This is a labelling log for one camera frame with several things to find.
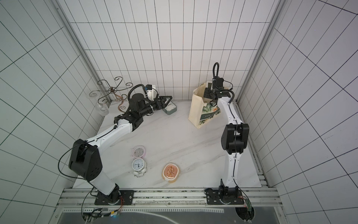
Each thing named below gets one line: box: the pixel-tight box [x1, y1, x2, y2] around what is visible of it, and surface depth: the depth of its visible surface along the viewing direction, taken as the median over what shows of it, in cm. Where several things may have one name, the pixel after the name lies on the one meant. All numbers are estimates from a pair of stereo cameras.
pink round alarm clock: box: [131, 145, 147, 159], surface depth 89 cm
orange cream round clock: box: [162, 162, 180, 183], surface depth 81 cm
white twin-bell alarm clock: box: [131, 157, 147, 178], surface depth 81 cm
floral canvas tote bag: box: [188, 82, 221, 129], surface depth 93 cm
